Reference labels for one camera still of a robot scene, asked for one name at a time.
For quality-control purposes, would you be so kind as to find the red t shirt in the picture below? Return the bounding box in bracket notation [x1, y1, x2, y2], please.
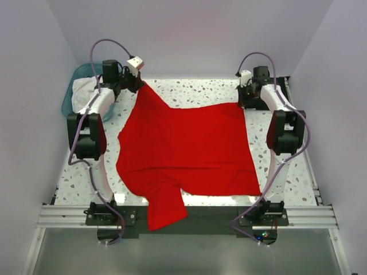
[116, 85, 261, 231]

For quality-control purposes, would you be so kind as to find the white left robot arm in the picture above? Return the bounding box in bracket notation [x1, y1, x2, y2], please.
[67, 56, 144, 207]

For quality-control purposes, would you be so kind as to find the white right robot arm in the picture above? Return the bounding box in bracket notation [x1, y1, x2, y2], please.
[236, 66, 306, 214]

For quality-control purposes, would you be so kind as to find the black folded t shirt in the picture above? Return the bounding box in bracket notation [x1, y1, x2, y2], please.
[276, 77, 289, 100]

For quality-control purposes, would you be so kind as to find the teal plastic laundry basket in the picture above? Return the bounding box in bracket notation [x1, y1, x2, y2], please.
[61, 64, 115, 122]

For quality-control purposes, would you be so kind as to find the white crumpled t shirt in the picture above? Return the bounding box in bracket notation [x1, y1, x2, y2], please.
[71, 76, 97, 113]

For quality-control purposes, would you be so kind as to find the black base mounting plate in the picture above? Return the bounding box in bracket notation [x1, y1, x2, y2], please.
[84, 203, 290, 244]

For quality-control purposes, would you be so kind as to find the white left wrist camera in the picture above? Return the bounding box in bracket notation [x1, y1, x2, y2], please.
[127, 56, 144, 73]

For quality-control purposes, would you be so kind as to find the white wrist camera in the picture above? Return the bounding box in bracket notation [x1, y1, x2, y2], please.
[127, 56, 144, 73]
[240, 70, 252, 87]

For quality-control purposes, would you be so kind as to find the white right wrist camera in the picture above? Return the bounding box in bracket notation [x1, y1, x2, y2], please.
[240, 70, 252, 87]

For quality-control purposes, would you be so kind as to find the aluminium front frame rail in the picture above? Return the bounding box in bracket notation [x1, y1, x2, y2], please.
[36, 205, 339, 229]

